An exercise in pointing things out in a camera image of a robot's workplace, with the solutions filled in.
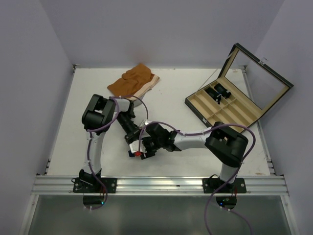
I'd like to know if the orange brown underwear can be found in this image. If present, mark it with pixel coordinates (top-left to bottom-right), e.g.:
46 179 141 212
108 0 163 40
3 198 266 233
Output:
107 63 160 100

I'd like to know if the aluminium mounting rail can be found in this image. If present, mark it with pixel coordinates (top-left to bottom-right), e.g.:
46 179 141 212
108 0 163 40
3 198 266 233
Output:
31 176 289 196

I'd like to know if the black compartment storage box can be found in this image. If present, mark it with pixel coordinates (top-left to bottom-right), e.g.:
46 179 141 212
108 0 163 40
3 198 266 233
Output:
185 43 293 127

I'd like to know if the grey underwear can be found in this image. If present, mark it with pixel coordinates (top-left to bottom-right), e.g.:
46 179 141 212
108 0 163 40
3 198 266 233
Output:
134 97 143 107

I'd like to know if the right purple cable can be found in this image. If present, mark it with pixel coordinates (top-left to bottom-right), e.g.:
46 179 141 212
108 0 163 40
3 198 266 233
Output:
137 121 257 235

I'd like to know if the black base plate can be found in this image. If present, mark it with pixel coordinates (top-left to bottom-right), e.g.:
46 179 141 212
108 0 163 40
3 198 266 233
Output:
202 178 247 194
71 177 117 193

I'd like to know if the rolled black underwear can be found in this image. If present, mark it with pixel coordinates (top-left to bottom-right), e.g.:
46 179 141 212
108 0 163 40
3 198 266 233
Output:
204 83 231 104

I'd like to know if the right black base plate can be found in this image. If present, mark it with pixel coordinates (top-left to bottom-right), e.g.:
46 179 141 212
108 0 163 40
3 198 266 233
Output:
202 178 247 194

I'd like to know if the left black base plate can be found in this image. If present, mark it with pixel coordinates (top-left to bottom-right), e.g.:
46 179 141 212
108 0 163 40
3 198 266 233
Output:
71 177 117 193

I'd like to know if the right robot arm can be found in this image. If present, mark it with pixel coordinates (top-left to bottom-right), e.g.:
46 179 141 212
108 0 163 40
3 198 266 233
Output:
142 122 248 192

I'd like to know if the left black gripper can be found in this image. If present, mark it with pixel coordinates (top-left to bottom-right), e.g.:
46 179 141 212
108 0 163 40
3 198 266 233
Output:
116 112 144 143

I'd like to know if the navy blue underwear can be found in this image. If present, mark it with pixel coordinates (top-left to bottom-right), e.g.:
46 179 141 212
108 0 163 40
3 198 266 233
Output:
128 151 135 158

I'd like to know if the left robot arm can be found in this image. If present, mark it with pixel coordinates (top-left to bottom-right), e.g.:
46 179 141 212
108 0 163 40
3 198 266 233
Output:
79 94 139 192

